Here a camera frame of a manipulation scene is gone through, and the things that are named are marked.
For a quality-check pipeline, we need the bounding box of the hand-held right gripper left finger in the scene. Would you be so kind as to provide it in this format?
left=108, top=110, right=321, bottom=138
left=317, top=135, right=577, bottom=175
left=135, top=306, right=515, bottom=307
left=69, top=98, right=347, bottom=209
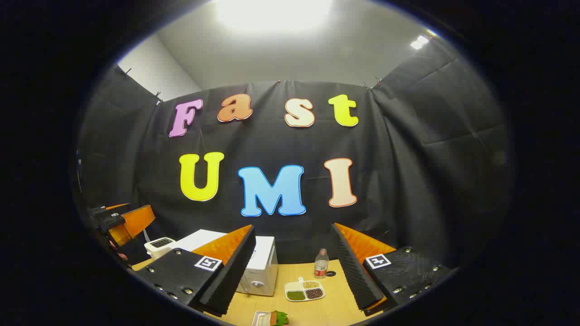
left=134, top=225, right=256, bottom=316

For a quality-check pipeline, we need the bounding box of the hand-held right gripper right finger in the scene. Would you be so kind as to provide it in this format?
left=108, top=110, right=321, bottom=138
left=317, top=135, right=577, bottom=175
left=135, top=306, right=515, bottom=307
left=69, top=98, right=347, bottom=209
left=330, top=223, right=454, bottom=316

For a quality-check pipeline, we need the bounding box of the white microwave oven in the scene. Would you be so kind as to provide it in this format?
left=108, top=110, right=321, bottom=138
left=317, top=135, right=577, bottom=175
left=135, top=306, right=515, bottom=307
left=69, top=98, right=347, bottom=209
left=174, top=229, right=278, bottom=297

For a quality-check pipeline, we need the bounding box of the white toaster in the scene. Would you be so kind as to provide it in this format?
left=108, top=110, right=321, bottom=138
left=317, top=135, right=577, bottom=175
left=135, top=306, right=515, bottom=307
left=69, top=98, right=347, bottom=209
left=144, top=237, right=176, bottom=259

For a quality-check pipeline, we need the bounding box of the clear plastic bottle red label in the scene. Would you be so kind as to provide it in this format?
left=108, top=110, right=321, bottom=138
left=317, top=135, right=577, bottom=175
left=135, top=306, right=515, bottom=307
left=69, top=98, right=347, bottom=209
left=314, top=248, right=330, bottom=278

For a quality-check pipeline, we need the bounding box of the white divided dish of beans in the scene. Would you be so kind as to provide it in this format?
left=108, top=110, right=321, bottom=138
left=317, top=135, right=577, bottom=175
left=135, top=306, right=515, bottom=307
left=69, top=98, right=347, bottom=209
left=284, top=277, right=326, bottom=302

